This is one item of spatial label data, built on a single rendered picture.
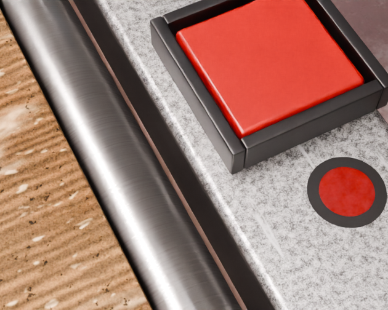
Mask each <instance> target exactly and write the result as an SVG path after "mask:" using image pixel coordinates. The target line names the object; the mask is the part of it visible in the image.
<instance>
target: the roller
mask: <svg viewBox="0 0 388 310"><path fill-rule="evenodd" d="M0 9H1V10H2V12H3V14H4V16H5V18H6V20H7V22H8V24H9V26H10V28H11V30H12V32H13V34H14V36H15V38H16V40H17V42H18V44H19V46H20V48H21V50H22V52H23V54H24V56H25V58H26V60H27V62H28V64H29V66H30V68H31V70H32V72H33V74H34V76H35V78H36V80H37V82H38V84H39V86H40V88H41V90H42V92H43V94H44V96H45V98H46V100H47V102H48V104H49V106H50V107H51V109H52V111H53V113H54V115H55V117H56V119H57V121H58V123H59V125H60V127H61V129H62V131H63V133H64V135H65V137H66V139H67V141H68V143H69V145H70V147H71V149H72V151H73V153H74V155H75V156H76V158H77V160H78V162H79V164H80V166H81V168H82V170H83V172H84V174H85V176H86V178H87V180H88V182H89V184H90V186H91V188H92V190H93V192H94V194H95V196H96V198H97V200H98V202H99V204H100V206H101V208H102V210H103V212H104V214H105V216H106V218H107V220H108V222H109V224H110V226H111V228H112V230H113V232H114V234H115V236H116V238H117V240H118V242H119V244H120V246H121V248H122V250H123V252H124V253H125V255H126V257H127V259H128V261H129V263H130V265H131V267H132V269H133V271H134V273H135V275H136V277H137V279H138V281H139V283H140V285H141V287H142V289H143V291H144V293H145V295H146V297H147V299H148V301H149V302H150V304H151V306H152V308H153V310H242V309H241V308H240V305H239V304H238V302H237V300H236V298H235V297H234V295H233V293H232V291H231V289H230V287H229V286H228V284H227V282H226V281H225V279H224V277H223V275H222V273H221V272H220V270H219V268H218V266H217V265H216V262H215V261H214V259H213V257H212V256H211V254H210V252H209V250H208V248H207V246H206V245H205V243H204V241H203V240H202V238H201V236H200V234H199V232H198V231H197V229H196V227H195V225H194V224H193V221H192V220H191V218H190V216H189V214H188V213H187V211H186V209H185V207H184V205H183V204H182V202H181V200H180V199H179V197H178V195H177V193H176V191H175V189H174V188H173V186H172V184H171V182H170V181H169V179H168V177H167V175H166V174H165V172H164V170H163V168H162V166H161V164H160V163H159V161H158V159H157V158H156V156H155V154H154V152H153V150H152V149H151V147H150V145H149V143H148V141H147V139H146V138H145V136H144V134H143V133H142V131H141V129H140V127H139V125H138V123H137V122H136V120H135V118H134V116H133V115H132V113H131V111H130V109H129V107H128V106H127V104H126V102H125V101H124V98H123V97H122V95H121V93H120V91H119V90H118V88H117V86H116V84H115V82H114V81H113V79H112V77H111V76H110V73H109V72H108V70H107V68H106V66H105V65H104V63H103V61H102V59H101V58H100V55H99V54H98V52H97V51H96V49H95V47H94V45H93V43H92V41H91V40H90V38H89V36H88V34H87V33H86V30H85V29H84V27H83V25H82V24H81V22H80V20H79V18H78V16H77V15H76V13H75V11H74V9H73V8H72V6H71V4H70V2H69V0H0Z"/></svg>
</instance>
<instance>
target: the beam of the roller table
mask: <svg viewBox="0 0 388 310"><path fill-rule="evenodd" d="M73 1H74V3H75V4H76V6H77V8H78V10H79V12H80V14H81V15H82V17H83V19H84V21H85V22H86V24H87V26H88V28H89V29H90V31H91V33H92V35H93V37H94V38H95V40H96V42H97V44H98V45H99V47H100V49H101V51H102V53H103V54H104V56H105V58H106V59H107V62H108V63H109V65H110V67H111V68H112V70H113V72H114V74H115V76H116V77H117V79H118V81H119V83H120V84H121V87H122V88H123V90H124V91H125V93H126V95H127V97H128V99H129V101H130V102H131V104H132V106H133V107H134V109H135V111H136V113H137V115H138V116H139V118H140V120H141V121H142V124H143V125H144V127H145V129H146V131H147V132H148V134H149V136H150V138H151V139H152V141H153V143H154V145H155V146H156V148H157V150H158V152H159V154H160V155H161V157H162V159H163V161H164V163H165V164H166V166H167V168H168V169H169V171H170V173H171V175H172V177H173V179H174V180H175V182H176V183H177V185H178V187H179V189H180V191H181V193H182V194H183V196H184V198H185V200H186V201H187V203H188V205H189V207H190V208H191V210H192V212H193V214H194V216H195V217H196V219H197V221H198V222H199V224H200V226H201V228H202V230H203V232H204V233H205V235H206V237H207V238H208V241H209V242H210V244H211V246H212V247H213V249H214V251H215V253H216V255H217V256H218V258H219V260H220V262H221V263H222V265H223V267H224V269H225V270H226V272H227V274H228V276H229V278H230V280H231V281H232V283H233V285H234V286H235V288H236V290H237V292H238V294H239V295H240V297H241V299H242V300H243V302H244V304H245V306H246V308H247V310H388V123H387V122H386V121H385V119H384V118H383V117H382V116H381V114H380V113H379V111H378V110H377V109H375V110H374V111H373V112H371V113H368V114H366V115H364V116H362V117H360V118H357V119H355V120H353V121H350V122H348V123H346V124H344V125H342V126H340V127H337V128H335V129H333V130H330V131H329V132H326V133H324V134H322V135H319V136H317V137H315V138H313V139H311V140H309V141H306V142H304V143H302V144H300V145H297V146H295V147H293V148H291V149H288V150H286V151H284V152H282V153H280V154H277V155H275V156H273V157H271V158H268V159H266V160H264V161H262V162H260V163H258V164H255V165H253V166H251V167H248V168H247V169H244V168H243V170H242V171H240V172H237V173H235V174H233V175H232V174H231V173H230V172H229V171H228V169H227V168H226V166H225V164H224V163H223V161H222V159H221V158H220V156H219V154H218V153H217V151H216V149H215V148H214V146H213V145H212V143H211V141H210V139H209V138H208V136H207V134H206V133H205V131H204V130H203V128H202V126H201V125H200V123H199V122H198V120H197V118H196V116H195V115H194V113H193V111H192V110H191V108H190V107H189V105H188V103H187V102H186V100H185V98H184V97H183V95H182V94H181V92H180V90H179V88H178V87H177V85H176V83H175V82H174V80H173V79H172V77H171V75H170V74H169V72H168V70H167V69H166V67H165V66H164V64H163V62H162V61H161V59H160V57H159V56H158V54H157V53H156V50H155V49H154V48H153V46H152V40H151V31H150V20H151V19H153V18H156V17H159V16H161V17H163V15H164V14H166V13H169V12H172V11H174V10H177V9H180V8H182V7H185V6H187V5H189V4H193V3H194V2H197V1H200V0H73ZM334 157H352V158H356V159H358V160H361V161H363V162H366V163H367V164H369V165H370V166H372V168H374V169H375V170H376V171H377V172H378V174H380V176H381V178H382V179H383V181H384V183H385V186H386V190H387V202H386V206H385V208H384V210H383V212H382V213H381V215H380V216H379V217H378V218H377V219H376V220H374V221H373V222H372V223H370V224H368V225H365V226H362V227H359V228H343V227H339V226H336V225H333V224H331V223H329V222H327V221H325V220H324V219H323V218H322V217H320V216H319V215H318V214H317V213H316V212H315V211H314V209H313V208H312V206H311V204H310V202H309V199H308V196H307V182H308V179H309V176H310V174H311V173H312V171H313V170H314V168H315V167H316V166H318V165H319V164H321V163H322V162H324V161H325V160H328V159H331V158H334Z"/></svg>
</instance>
